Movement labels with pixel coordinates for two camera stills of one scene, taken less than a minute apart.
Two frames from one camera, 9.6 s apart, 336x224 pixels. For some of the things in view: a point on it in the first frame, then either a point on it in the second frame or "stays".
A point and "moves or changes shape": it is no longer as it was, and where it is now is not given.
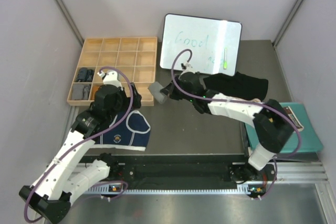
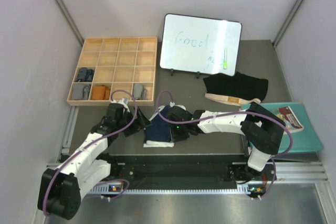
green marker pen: (225, 60) stays
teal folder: (310, 142) stays
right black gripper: (170, 91) → (176, 137)
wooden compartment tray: (135, 56) stays
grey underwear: (155, 87) → (139, 92)
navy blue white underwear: (133, 133) moves or changes shape
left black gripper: (136, 100) → (140, 123)
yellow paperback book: (294, 118) stays
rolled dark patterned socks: (85, 75) stays
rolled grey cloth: (81, 91) stays
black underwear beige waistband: (238, 85) stays
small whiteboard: (206, 45) stays
